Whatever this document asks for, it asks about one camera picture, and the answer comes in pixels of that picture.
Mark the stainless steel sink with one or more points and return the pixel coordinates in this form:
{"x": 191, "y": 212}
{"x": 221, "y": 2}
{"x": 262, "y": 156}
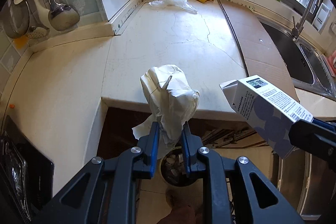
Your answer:
{"x": 304, "y": 63}

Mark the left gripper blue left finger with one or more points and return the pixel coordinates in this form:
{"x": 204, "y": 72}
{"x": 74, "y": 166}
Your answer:
{"x": 150, "y": 151}

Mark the pink sponge holder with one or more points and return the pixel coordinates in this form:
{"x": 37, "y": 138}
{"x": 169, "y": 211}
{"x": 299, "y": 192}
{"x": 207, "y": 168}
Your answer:
{"x": 331, "y": 60}

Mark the white blue carton box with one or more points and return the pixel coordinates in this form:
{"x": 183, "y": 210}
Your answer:
{"x": 267, "y": 109}

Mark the brown cardboard sheet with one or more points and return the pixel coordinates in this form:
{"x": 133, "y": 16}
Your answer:
{"x": 260, "y": 54}

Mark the clear plastic bag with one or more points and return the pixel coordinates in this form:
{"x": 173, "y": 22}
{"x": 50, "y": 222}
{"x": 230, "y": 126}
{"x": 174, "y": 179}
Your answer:
{"x": 181, "y": 4}

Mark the white slotted spoon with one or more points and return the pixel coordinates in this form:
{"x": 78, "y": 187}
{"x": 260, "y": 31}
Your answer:
{"x": 37, "y": 29}

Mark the white wall socket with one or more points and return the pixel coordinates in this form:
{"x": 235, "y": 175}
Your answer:
{"x": 321, "y": 17}

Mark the round trash bin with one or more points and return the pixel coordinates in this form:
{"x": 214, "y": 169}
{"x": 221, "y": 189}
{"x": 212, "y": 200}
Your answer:
{"x": 172, "y": 169}

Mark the chrome sink faucet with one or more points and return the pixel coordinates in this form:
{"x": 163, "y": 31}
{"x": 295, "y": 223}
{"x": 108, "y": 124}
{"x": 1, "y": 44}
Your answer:
{"x": 298, "y": 27}

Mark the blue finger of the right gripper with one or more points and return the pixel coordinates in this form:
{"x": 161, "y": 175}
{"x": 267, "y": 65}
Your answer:
{"x": 313, "y": 139}
{"x": 329, "y": 125}

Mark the white paper bag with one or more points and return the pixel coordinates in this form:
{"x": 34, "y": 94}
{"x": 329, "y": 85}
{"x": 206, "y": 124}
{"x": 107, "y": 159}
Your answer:
{"x": 172, "y": 103}

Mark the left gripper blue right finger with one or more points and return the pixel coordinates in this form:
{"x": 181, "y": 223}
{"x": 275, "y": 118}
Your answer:
{"x": 190, "y": 145}

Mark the metal mesh strainer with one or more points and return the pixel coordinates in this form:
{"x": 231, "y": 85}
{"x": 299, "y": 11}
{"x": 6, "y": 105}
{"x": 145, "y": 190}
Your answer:
{"x": 15, "y": 19}

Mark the steel soup ladle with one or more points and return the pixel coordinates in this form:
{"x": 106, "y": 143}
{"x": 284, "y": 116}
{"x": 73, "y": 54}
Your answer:
{"x": 62, "y": 16}

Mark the black gas stove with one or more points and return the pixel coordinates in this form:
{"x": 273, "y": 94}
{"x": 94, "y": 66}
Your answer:
{"x": 27, "y": 174}

